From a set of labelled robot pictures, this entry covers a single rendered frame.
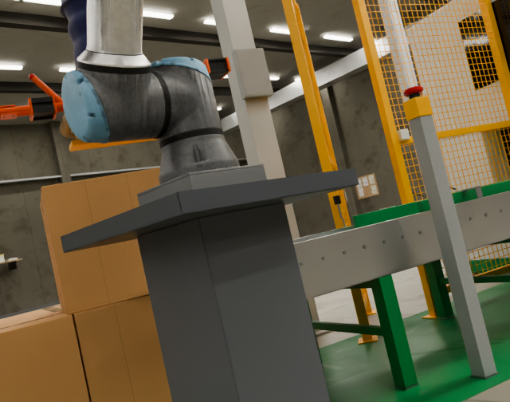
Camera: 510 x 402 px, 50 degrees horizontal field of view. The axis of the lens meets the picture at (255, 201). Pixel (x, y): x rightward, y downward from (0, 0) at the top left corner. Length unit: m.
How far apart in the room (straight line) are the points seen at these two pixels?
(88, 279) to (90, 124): 0.75
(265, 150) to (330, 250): 1.53
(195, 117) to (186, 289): 0.37
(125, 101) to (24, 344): 0.88
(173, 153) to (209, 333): 0.39
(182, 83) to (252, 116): 2.14
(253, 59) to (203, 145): 2.26
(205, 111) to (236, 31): 2.31
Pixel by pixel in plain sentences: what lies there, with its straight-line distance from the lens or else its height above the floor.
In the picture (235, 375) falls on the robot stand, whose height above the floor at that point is 0.39.
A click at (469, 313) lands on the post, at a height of 0.23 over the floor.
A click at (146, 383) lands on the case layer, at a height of 0.28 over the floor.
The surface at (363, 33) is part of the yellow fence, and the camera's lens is 3.32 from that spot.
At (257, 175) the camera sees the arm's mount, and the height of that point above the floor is 0.78.
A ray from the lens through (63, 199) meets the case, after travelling 1.80.
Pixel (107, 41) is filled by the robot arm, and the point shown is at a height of 1.08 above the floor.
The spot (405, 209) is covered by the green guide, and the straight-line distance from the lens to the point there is 2.90.
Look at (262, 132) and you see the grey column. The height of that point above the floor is 1.26.
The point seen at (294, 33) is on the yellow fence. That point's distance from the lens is 3.05.
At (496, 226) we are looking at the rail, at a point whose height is 0.47.
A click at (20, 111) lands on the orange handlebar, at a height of 1.23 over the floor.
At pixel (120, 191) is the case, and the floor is 0.89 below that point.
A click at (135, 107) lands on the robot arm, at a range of 1.17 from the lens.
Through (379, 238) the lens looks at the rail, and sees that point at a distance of 2.05.
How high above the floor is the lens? 0.65
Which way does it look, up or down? 4 degrees up
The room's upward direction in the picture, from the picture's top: 13 degrees counter-clockwise
